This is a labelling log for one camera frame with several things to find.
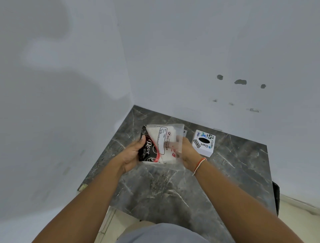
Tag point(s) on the person's left hand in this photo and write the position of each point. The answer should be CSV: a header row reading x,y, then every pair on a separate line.
x,y
130,156

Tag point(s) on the person's right hand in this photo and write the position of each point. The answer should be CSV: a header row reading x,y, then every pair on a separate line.
x,y
188,154

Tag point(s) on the person's left thumb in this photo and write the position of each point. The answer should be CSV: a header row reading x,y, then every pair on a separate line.
x,y
142,142

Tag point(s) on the black and red tissue box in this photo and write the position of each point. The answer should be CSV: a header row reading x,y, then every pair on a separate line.
x,y
148,149

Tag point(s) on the clear plastic tissue packet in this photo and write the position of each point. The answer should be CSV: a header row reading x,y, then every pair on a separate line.
x,y
166,146

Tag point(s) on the person's left forearm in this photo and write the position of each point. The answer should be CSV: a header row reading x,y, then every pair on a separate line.
x,y
82,202

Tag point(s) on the person's right forearm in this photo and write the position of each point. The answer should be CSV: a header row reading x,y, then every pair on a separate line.
x,y
240,202

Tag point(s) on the white printed tissue box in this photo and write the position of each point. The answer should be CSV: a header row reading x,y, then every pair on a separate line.
x,y
203,143

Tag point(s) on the person's grey clothing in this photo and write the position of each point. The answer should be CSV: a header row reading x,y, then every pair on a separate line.
x,y
162,234

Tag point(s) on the black chair edge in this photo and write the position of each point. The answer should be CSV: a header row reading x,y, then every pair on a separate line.
x,y
276,197

